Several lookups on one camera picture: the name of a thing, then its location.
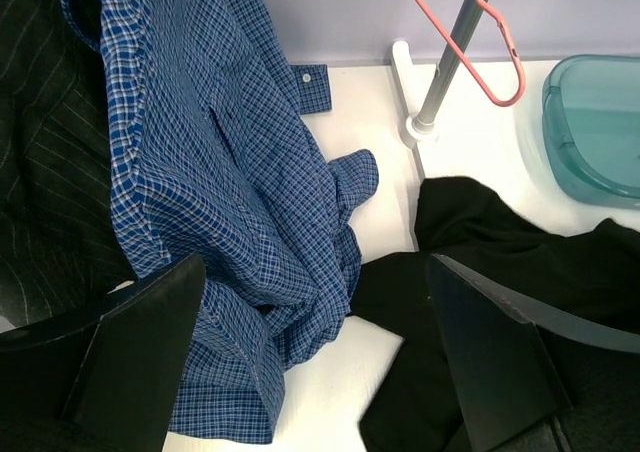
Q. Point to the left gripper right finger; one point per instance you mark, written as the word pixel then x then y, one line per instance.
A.
pixel 531 377

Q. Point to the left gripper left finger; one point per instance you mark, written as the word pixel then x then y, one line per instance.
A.
pixel 104 376

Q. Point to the plain black shirt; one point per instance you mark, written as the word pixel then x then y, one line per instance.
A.
pixel 594 276

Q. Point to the blue checked shirt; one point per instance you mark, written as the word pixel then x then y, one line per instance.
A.
pixel 210 155

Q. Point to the black pinstriped shirt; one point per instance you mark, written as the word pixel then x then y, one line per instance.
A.
pixel 58 247

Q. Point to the silver clothes rack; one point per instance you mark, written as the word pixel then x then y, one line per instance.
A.
pixel 421 106

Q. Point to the teal plastic tub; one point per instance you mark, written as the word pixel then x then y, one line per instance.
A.
pixel 590 121

